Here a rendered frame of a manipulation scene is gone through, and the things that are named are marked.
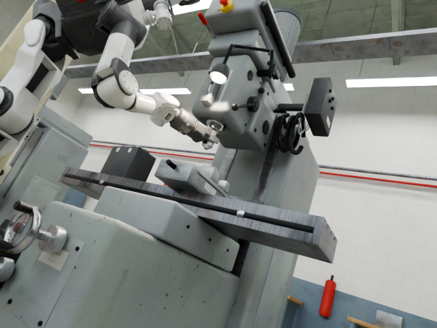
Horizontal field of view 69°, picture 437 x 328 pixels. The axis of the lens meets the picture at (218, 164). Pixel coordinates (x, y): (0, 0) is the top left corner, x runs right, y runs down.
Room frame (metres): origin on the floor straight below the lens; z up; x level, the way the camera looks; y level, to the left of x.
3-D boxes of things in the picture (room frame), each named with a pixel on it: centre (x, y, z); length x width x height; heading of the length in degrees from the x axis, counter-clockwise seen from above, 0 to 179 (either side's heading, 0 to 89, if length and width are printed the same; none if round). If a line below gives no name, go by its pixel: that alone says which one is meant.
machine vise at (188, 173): (1.19, 0.04, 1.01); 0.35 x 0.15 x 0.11; 145
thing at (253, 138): (1.41, -0.04, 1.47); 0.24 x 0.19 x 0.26; 55
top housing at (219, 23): (1.27, 0.06, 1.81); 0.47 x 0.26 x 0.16; 145
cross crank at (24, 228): (0.85, 0.36, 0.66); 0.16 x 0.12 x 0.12; 145
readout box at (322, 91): (1.31, -0.37, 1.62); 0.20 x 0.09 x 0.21; 145
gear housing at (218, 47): (1.29, 0.05, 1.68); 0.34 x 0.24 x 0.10; 145
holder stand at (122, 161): (1.54, 0.42, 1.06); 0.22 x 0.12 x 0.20; 48
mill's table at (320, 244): (1.29, 0.12, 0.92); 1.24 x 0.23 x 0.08; 55
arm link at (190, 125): (1.21, 0.15, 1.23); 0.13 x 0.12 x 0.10; 30
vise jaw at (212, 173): (1.17, 0.05, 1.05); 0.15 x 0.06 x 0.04; 55
